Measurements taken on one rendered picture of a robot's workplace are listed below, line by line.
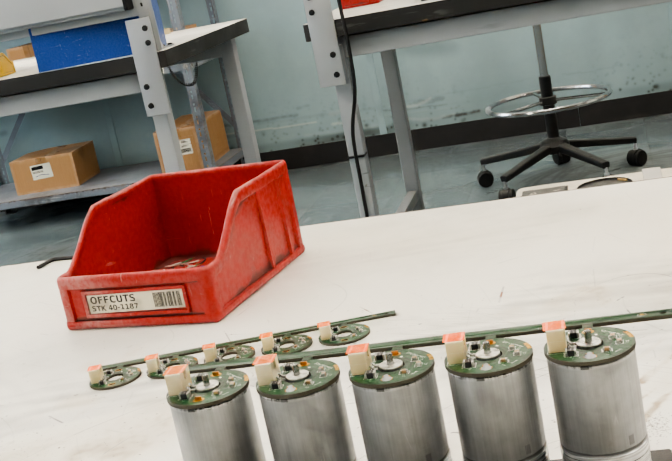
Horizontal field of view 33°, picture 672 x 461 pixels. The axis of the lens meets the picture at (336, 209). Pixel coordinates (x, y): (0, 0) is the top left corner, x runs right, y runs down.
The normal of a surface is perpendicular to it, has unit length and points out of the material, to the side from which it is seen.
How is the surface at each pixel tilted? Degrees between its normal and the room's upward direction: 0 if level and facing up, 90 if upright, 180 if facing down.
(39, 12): 90
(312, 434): 90
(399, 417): 90
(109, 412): 0
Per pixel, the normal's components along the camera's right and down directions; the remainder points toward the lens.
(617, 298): -0.19, -0.95
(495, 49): -0.22, 0.27
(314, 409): 0.29, 0.17
